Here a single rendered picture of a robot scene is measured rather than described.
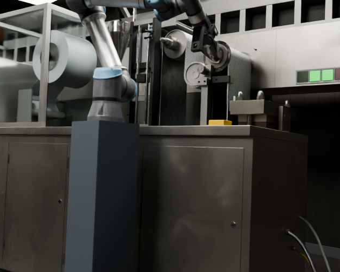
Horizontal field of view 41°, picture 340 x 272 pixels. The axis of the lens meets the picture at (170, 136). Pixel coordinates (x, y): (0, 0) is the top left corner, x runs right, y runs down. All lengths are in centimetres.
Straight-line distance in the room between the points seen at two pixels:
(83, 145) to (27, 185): 83
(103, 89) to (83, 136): 20
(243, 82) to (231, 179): 65
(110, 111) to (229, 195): 57
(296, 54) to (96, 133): 111
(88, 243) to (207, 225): 47
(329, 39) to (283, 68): 25
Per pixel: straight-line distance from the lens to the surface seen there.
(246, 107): 200
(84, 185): 181
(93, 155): 176
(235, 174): 176
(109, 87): 184
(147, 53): 224
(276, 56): 239
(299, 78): 232
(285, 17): 252
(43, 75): 260
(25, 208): 260
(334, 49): 230
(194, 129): 182
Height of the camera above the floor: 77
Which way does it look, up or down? 3 degrees up
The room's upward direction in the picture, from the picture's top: 2 degrees clockwise
